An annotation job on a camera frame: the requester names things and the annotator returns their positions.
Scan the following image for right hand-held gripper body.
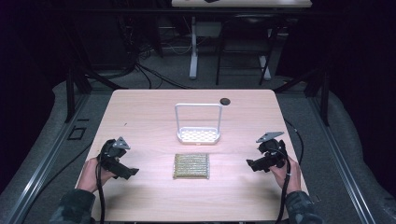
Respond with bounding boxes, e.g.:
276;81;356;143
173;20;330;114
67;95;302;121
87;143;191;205
255;131;289;169

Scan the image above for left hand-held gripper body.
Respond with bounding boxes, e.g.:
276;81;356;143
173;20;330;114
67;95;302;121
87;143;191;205
97;136;132;171

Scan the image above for white sponge rack with handle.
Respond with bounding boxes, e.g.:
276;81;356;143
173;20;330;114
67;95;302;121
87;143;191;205
174;103;223;147

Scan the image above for gold green scouring sponge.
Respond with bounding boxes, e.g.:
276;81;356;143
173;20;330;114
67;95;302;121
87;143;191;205
172;152;211;180

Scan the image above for person's right hand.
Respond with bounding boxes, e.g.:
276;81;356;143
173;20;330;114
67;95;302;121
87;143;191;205
268;154;303;195

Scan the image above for person's left hand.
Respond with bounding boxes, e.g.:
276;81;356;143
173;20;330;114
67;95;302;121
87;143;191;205
76;157;117;194

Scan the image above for black stool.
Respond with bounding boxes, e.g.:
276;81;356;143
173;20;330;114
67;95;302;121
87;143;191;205
215;12;283;87

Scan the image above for white background desk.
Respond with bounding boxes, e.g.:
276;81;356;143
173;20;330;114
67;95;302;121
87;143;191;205
171;0;313;80

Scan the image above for black cable beside table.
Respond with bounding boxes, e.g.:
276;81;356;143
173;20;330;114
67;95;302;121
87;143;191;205
283;119;305;166

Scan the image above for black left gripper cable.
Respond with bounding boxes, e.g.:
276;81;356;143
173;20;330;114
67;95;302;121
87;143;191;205
94;153;106;224

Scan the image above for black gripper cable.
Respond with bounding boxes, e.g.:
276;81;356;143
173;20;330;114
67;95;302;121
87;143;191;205
274;148;292;224
94;153;106;224

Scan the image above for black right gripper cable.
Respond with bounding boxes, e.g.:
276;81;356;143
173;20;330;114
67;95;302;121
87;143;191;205
274;148;292;224

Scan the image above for aluminium floor rail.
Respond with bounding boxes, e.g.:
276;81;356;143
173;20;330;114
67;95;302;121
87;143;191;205
0;92;92;224
309;94;378;224

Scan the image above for black metal frame stand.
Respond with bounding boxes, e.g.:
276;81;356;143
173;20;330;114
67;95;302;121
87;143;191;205
60;18;129;124
273;66;332;127

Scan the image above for black floor cables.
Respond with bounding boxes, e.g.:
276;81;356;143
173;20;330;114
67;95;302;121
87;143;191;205
92;15;200;91

